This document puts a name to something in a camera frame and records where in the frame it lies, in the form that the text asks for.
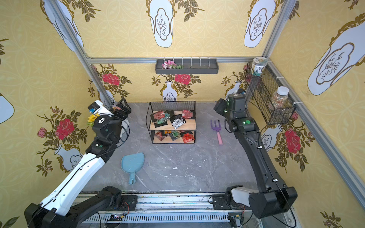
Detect red tea bag packet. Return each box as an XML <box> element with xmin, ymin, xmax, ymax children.
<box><xmin>150</xmin><ymin>111</ymin><xmax>165</xmax><ymax>122</ymax></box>

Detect teal jasmine tea bag packet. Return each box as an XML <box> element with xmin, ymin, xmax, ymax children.
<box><xmin>154</xmin><ymin>113</ymin><xmax>171</xmax><ymax>127</ymax></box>

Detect white tea bag packet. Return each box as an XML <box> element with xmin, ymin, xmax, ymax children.
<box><xmin>172</xmin><ymin>118</ymin><xmax>186</xmax><ymax>129</ymax></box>

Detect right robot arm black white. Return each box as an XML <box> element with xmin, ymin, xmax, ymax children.
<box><xmin>214</xmin><ymin>94</ymin><xmax>298</xmax><ymax>219</ymax></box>

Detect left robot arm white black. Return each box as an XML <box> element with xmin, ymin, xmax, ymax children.
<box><xmin>24</xmin><ymin>98</ymin><xmax>132</xmax><ymax>228</ymax></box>

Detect pink earl grey tea bag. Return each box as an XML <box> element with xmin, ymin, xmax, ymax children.
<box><xmin>182</xmin><ymin>110</ymin><xmax>196</xmax><ymax>120</ymax></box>

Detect lower shelf dark red bag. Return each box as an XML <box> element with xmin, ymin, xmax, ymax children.
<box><xmin>155</xmin><ymin>131</ymin><xmax>167</xmax><ymax>141</ymax></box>

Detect black tea bag barcode back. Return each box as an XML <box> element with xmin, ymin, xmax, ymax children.
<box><xmin>170</xmin><ymin>114</ymin><xmax>182</xmax><ymax>123</ymax></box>

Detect flower bouquet white fence planter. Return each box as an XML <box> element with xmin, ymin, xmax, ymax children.
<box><xmin>87</xmin><ymin>114</ymin><xmax>100</xmax><ymax>127</ymax></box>

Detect light blue leaf-shaped tray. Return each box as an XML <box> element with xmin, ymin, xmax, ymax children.
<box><xmin>121</xmin><ymin>153</ymin><xmax>145</xmax><ymax>185</ymax></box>

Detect clear jar white lid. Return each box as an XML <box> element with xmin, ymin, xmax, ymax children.
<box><xmin>269</xmin><ymin>86</ymin><xmax>290</xmax><ymax>111</ymax></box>

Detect white patterned lidded jar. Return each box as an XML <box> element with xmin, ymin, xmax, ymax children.
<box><xmin>251</xmin><ymin>57</ymin><xmax>268</xmax><ymax>76</ymax></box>

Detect pink artificial flowers in tray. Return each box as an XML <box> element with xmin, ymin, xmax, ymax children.
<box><xmin>161</xmin><ymin>60</ymin><xmax>183</xmax><ymax>69</ymax></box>

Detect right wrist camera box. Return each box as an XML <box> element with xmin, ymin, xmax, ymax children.
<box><xmin>226</xmin><ymin>93</ymin><xmax>246</xmax><ymax>112</ymax></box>

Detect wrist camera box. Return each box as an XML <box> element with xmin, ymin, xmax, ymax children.
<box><xmin>88</xmin><ymin>100</ymin><xmax>112</xmax><ymax>116</ymax></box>
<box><xmin>226</xmin><ymin>93</ymin><xmax>246</xmax><ymax>112</ymax></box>

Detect purple garden fork pink handle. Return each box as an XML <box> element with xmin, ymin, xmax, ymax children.
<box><xmin>211</xmin><ymin>120</ymin><xmax>223</xmax><ymax>146</ymax></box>

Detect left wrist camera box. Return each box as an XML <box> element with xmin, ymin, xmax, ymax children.
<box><xmin>88</xmin><ymin>100</ymin><xmax>112</xmax><ymax>116</ymax></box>

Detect black wire two-tier shelf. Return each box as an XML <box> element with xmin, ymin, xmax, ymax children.
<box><xmin>146</xmin><ymin>101</ymin><xmax>196</xmax><ymax>144</ymax></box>

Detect grey wall-mounted tray shelf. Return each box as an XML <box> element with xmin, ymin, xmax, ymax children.
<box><xmin>155</xmin><ymin>58</ymin><xmax>219</xmax><ymax>75</ymax></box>

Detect black wire wall basket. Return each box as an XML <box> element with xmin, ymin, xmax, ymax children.
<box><xmin>246</xmin><ymin>62</ymin><xmax>296</xmax><ymax>125</ymax></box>

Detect small circuit board with wires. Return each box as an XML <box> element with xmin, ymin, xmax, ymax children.
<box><xmin>108</xmin><ymin>213</ymin><xmax>125</xmax><ymax>222</ymax></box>

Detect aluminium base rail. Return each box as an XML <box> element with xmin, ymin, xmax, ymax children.
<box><xmin>78</xmin><ymin>192</ymin><xmax>301</xmax><ymax>228</ymax></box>

